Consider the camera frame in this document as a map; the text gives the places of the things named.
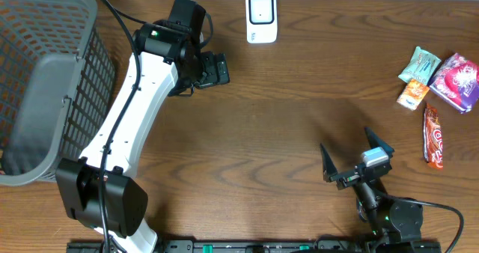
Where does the small orange snack packet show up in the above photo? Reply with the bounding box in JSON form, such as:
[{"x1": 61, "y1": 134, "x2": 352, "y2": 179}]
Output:
[{"x1": 397, "y1": 79, "x2": 430, "y2": 111}]

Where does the white barcode scanner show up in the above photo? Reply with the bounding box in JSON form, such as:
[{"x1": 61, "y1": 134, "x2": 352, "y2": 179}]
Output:
[{"x1": 245, "y1": 0, "x2": 278, "y2": 44}]

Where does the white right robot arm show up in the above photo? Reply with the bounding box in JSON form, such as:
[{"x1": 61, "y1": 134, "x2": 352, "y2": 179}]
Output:
[{"x1": 320, "y1": 127, "x2": 423, "y2": 252}]

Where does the orange Top chocolate bar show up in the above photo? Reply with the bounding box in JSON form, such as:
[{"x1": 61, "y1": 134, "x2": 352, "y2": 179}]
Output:
[{"x1": 423, "y1": 103, "x2": 443, "y2": 170}]

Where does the dark grey plastic basket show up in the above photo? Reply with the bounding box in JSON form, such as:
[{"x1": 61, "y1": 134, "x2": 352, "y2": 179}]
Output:
[{"x1": 1, "y1": 0, "x2": 115, "y2": 186}]

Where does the purple red snack packet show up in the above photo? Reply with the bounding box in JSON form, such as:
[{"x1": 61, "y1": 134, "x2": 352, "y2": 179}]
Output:
[{"x1": 429, "y1": 53, "x2": 478, "y2": 113}]

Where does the teal snack packet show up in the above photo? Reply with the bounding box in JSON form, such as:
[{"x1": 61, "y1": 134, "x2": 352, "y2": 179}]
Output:
[{"x1": 398, "y1": 46, "x2": 442, "y2": 85}]

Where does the black mounting rail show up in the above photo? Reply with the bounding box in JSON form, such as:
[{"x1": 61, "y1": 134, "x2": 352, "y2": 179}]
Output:
[{"x1": 66, "y1": 239, "x2": 442, "y2": 253}]

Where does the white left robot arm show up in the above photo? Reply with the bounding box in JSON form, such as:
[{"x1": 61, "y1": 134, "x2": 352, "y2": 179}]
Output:
[{"x1": 55, "y1": 20, "x2": 230, "y2": 252}]

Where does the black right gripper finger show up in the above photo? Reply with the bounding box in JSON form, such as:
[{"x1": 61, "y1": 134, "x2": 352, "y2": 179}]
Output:
[
  {"x1": 364, "y1": 126, "x2": 394, "y2": 158},
  {"x1": 320, "y1": 144, "x2": 338, "y2": 182}
]

